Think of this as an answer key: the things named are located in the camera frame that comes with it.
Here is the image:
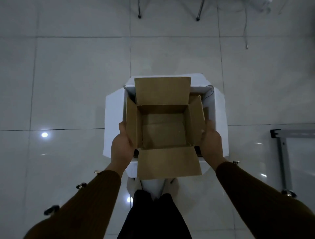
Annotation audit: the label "large white cardboard box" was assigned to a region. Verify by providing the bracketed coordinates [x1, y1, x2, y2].
[103, 73, 229, 178]

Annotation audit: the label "brown cardboard box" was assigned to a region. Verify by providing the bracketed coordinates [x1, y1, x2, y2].
[126, 76, 207, 180]

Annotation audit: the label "person's right forearm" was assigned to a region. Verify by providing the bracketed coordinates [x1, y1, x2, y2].
[209, 159, 315, 239]

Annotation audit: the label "grey metal rolling stand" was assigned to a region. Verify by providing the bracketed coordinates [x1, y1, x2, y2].
[270, 129, 315, 198]

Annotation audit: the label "person's left forearm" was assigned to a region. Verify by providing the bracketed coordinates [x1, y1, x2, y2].
[23, 163, 123, 239]

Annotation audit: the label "person's left hand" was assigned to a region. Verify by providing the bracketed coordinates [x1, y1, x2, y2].
[110, 121, 135, 172]

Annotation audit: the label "person's black trousers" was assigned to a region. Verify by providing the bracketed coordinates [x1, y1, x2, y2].
[118, 190, 193, 239]

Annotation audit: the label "person's right hand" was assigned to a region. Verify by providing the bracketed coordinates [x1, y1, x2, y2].
[200, 120, 228, 171]

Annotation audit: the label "person's white shoe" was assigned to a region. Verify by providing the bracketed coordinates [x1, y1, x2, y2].
[165, 178, 179, 197]
[126, 177, 143, 198]

